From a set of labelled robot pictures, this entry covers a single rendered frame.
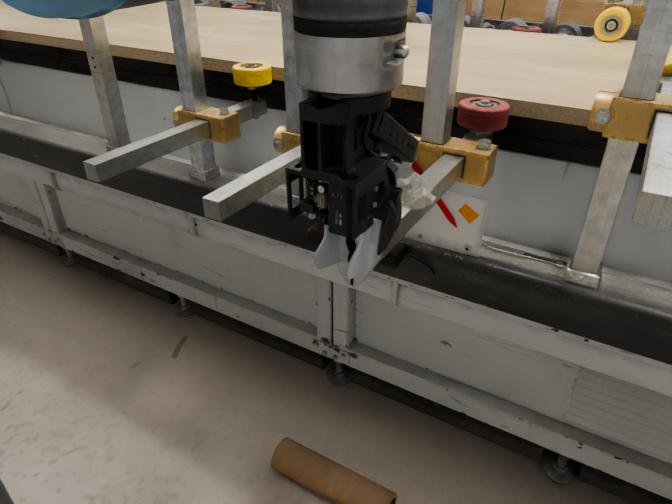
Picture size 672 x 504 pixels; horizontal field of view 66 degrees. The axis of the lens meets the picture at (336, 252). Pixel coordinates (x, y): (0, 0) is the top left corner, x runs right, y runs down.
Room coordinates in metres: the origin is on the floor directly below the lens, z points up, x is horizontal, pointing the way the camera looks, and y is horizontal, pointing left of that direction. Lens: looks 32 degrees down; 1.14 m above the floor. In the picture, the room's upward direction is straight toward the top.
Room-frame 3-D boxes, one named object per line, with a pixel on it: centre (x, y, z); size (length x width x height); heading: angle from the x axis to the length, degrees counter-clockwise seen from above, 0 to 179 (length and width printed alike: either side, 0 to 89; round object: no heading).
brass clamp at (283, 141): (0.88, 0.04, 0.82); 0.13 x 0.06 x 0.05; 60
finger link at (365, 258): (0.43, -0.02, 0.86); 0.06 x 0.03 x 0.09; 150
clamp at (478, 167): (0.75, -0.17, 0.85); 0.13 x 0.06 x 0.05; 60
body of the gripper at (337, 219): (0.44, -0.01, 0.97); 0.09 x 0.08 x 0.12; 150
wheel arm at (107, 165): (0.94, 0.28, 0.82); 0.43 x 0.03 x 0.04; 150
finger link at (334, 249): (0.45, 0.00, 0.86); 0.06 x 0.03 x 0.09; 150
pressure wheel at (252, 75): (1.11, 0.17, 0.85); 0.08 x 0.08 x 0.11
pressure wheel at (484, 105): (0.83, -0.24, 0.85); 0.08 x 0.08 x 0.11
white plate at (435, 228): (0.75, -0.11, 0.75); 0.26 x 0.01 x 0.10; 60
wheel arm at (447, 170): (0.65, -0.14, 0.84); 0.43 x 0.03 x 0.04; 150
